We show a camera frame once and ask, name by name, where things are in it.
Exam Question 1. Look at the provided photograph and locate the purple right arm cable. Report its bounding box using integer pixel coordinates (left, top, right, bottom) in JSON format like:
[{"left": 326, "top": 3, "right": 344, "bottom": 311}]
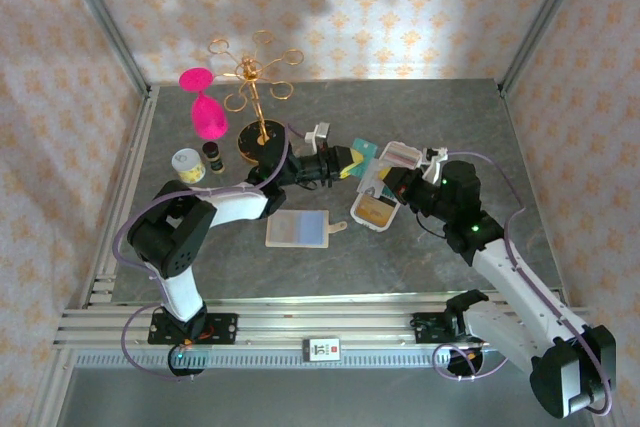
[{"left": 432, "top": 149, "right": 617, "bottom": 417}]

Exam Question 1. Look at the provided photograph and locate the pink wine glass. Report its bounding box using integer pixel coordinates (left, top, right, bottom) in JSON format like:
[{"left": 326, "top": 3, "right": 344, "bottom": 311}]
[{"left": 178, "top": 67, "right": 230, "bottom": 141}]

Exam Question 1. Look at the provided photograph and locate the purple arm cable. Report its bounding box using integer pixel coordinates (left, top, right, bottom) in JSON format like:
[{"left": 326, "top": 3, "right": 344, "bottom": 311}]
[
  {"left": 432, "top": 149, "right": 617, "bottom": 417},
  {"left": 113, "top": 121, "right": 306, "bottom": 383}
]

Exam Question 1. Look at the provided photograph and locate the white label tag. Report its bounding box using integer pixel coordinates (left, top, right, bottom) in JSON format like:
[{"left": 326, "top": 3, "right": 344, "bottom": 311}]
[{"left": 302, "top": 337, "right": 342, "bottom": 362}]

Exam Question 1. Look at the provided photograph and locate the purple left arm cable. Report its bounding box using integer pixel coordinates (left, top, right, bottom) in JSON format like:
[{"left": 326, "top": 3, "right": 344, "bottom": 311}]
[{"left": 113, "top": 121, "right": 306, "bottom": 383}]

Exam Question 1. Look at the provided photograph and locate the aluminium table side rail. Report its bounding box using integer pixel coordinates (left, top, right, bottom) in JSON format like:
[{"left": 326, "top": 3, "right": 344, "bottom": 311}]
[{"left": 87, "top": 86, "right": 161, "bottom": 298}]

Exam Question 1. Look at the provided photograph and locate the grey slotted cable duct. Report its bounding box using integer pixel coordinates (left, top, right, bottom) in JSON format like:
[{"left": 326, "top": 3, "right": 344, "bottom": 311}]
[{"left": 74, "top": 349, "right": 506, "bottom": 371}]

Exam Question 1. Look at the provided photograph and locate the white grey card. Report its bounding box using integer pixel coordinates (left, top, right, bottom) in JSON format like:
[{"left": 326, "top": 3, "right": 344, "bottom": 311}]
[{"left": 355, "top": 156, "right": 396, "bottom": 197}]

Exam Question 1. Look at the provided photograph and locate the blue wooden cutting board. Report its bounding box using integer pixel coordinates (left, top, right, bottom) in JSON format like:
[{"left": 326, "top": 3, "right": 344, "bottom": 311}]
[{"left": 264, "top": 209, "right": 348, "bottom": 249}]

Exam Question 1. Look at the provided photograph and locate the white rectangular tray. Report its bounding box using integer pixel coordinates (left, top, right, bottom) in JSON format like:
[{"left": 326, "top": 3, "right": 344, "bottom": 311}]
[{"left": 349, "top": 140, "right": 422, "bottom": 232}]

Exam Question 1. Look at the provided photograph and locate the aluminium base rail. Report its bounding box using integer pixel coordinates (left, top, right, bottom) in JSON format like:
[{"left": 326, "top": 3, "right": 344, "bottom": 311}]
[{"left": 54, "top": 289, "right": 599, "bottom": 348}]

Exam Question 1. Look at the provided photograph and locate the gold glass rack stand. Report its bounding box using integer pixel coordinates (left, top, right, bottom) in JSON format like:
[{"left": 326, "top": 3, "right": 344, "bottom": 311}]
[{"left": 208, "top": 30, "right": 305, "bottom": 166}]

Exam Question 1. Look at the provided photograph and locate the gold card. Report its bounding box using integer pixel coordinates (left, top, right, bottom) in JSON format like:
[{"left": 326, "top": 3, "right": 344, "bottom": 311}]
[{"left": 355, "top": 196, "right": 396, "bottom": 226}]

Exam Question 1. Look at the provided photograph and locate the small dark bottle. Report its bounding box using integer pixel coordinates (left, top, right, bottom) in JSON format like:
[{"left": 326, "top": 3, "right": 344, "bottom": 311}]
[{"left": 201, "top": 141, "right": 226, "bottom": 173}]

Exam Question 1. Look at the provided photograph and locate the aluminium frame post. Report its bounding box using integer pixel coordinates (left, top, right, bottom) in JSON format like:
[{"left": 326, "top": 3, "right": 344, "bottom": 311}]
[
  {"left": 497, "top": 0, "right": 596, "bottom": 98},
  {"left": 52, "top": 0, "right": 154, "bottom": 98}
]

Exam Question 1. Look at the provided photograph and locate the yellow card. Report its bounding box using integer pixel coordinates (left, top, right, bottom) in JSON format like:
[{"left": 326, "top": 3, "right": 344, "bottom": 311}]
[{"left": 339, "top": 159, "right": 365, "bottom": 181}]

